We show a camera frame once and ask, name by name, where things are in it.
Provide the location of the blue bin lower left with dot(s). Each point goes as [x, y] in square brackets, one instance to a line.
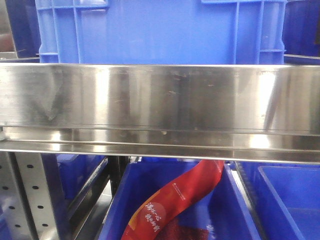
[74, 170]

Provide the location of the blue bin lower right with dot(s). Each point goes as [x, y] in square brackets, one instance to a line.
[288, 202]

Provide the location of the blue bin lower centre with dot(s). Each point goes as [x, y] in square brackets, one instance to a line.
[221, 215]

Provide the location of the blue crate on upper shelf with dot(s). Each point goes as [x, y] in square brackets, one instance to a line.
[175, 32]

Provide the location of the red snack bag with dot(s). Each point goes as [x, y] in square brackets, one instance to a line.
[172, 199]

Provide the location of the blue bin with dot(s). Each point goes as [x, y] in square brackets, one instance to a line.
[74, 170]
[221, 215]
[288, 202]

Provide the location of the perforated metal shelf upright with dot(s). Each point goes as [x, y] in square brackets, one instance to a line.
[30, 197]

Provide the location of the stainless steel shelf rail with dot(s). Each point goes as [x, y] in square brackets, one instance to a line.
[256, 113]

